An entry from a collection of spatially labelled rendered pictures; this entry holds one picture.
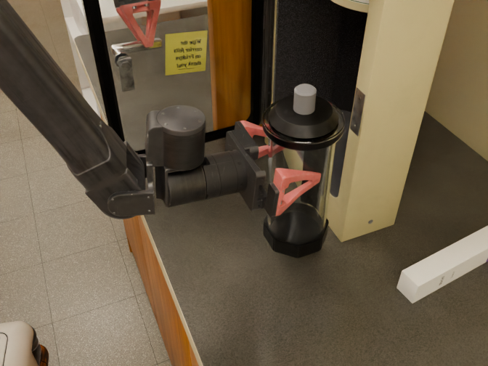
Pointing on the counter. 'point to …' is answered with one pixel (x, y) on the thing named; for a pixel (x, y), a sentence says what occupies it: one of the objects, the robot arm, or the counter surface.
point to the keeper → (357, 111)
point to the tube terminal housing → (386, 110)
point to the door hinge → (268, 54)
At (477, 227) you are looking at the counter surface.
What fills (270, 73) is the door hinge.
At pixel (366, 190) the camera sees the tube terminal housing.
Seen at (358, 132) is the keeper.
